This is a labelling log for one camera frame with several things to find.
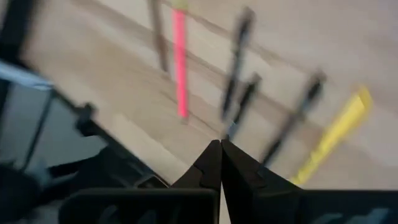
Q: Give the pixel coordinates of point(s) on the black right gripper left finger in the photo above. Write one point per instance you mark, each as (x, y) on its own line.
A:
(140, 207)

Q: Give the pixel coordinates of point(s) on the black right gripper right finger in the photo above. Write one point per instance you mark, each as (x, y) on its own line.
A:
(280, 205)

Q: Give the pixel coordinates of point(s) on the black pen with scale print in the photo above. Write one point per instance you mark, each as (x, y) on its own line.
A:
(245, 99)

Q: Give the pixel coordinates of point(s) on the black rubber-grip pen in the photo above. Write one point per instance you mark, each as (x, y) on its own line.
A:
(237, 59)
(298, 112)

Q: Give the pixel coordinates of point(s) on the yellow highlighter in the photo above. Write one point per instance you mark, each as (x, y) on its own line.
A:
(339, 130)

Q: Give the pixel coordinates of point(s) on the pink pencil with yellow end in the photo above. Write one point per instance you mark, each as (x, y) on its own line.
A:
(180, 62)

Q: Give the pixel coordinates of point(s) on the brown pencil with blue end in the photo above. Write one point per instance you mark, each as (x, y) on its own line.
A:
(160, 37)

